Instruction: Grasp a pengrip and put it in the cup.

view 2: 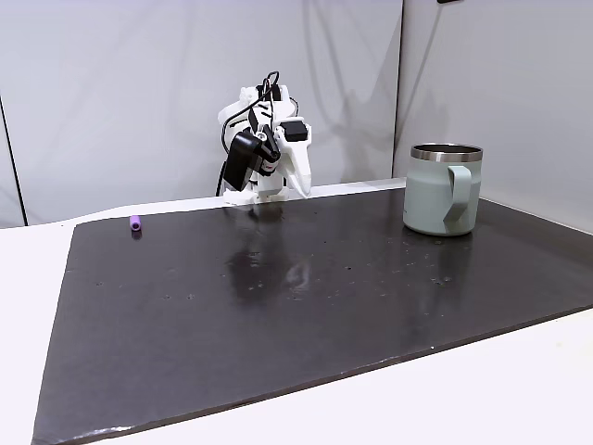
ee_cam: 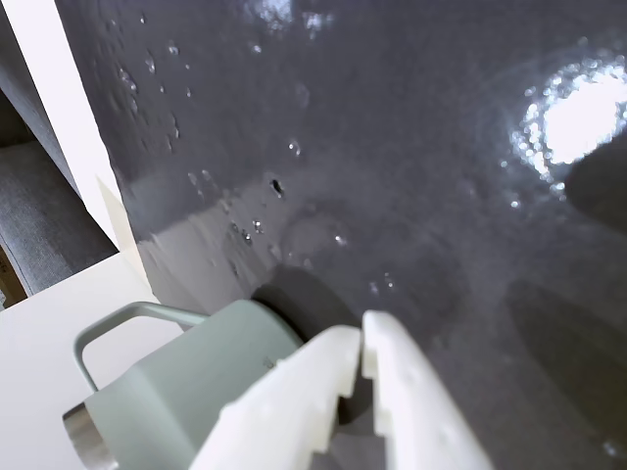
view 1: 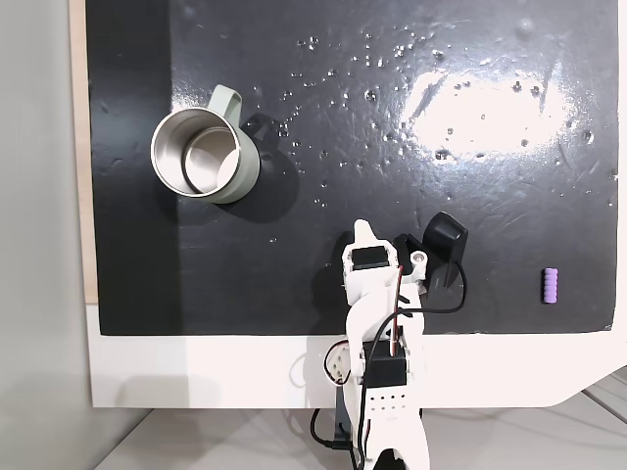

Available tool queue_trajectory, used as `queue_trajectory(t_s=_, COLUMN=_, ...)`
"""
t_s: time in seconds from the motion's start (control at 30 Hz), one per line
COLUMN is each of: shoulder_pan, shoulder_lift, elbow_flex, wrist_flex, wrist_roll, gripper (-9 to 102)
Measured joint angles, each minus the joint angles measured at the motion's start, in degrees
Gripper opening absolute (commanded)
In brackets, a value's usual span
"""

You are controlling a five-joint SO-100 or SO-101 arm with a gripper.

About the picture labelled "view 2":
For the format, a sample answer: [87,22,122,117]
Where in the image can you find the black camera box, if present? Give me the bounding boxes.
[223,131,262,191]

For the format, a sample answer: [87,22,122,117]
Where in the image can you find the black cable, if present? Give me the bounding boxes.
[213,70,282,197]

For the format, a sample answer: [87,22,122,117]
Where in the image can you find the black table mat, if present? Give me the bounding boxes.
[31,188,593,445]

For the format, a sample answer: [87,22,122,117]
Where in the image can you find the pale green metal cup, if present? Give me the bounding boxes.
[402,142,485,238]

